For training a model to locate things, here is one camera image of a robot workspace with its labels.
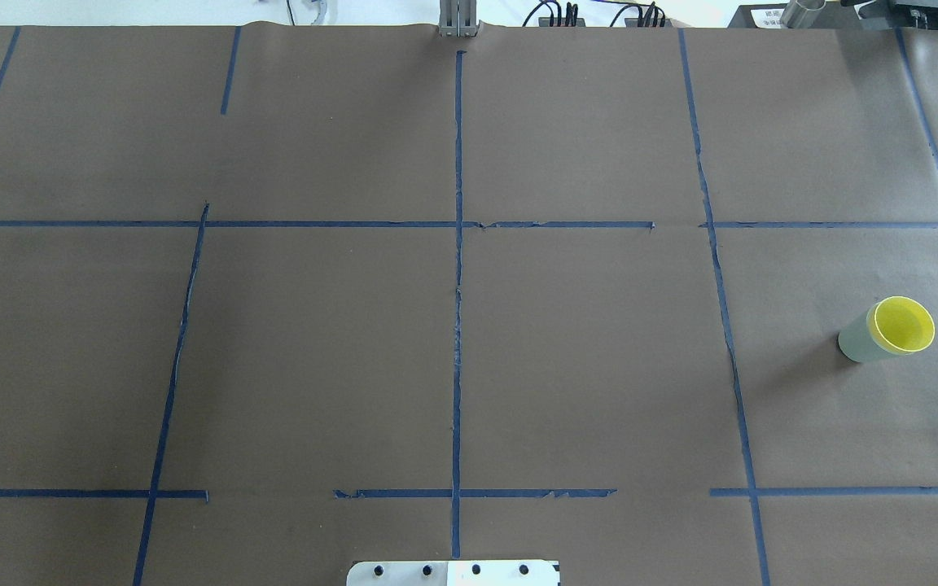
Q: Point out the yellow plastic cup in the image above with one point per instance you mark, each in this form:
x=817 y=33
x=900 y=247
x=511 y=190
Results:
x=901 y=326

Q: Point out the green plastic cup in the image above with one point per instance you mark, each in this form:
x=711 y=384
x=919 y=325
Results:
x=860 y=341

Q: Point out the steel tumbler cup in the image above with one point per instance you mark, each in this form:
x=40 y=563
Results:
x=801 y=14

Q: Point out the brown paper table mat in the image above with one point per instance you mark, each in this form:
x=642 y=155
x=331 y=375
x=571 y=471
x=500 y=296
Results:
x=276 y=300

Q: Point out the aluminium frame post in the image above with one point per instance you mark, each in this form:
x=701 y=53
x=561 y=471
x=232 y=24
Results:
x=458 y=18

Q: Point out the white camera stand post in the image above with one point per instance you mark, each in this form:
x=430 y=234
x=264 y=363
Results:
x=456 y=572

